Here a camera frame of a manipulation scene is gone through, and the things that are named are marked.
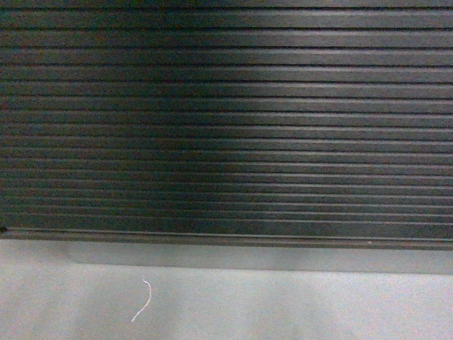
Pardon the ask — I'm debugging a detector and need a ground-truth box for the white thread scrap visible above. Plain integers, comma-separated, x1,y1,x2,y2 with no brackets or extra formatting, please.
131,278,152,323

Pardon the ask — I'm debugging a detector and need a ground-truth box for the dark ribbed checkout counter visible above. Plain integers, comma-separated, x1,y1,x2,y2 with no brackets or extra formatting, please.
0,0,453,276

